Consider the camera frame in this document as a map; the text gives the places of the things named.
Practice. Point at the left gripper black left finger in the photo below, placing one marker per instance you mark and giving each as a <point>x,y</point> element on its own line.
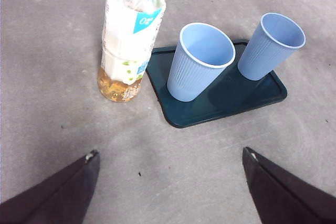
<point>57,197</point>

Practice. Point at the dark blue flat tray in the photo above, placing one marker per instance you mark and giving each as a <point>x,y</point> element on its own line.
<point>231,100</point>

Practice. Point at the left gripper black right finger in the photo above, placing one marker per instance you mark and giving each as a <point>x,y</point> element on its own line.
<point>283,197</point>

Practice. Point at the blue ribbed plastic cup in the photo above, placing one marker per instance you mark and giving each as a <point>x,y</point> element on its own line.
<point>189,77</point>
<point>260,56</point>

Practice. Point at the jasmine tea bottle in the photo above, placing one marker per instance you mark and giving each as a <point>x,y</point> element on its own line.
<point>123,40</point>

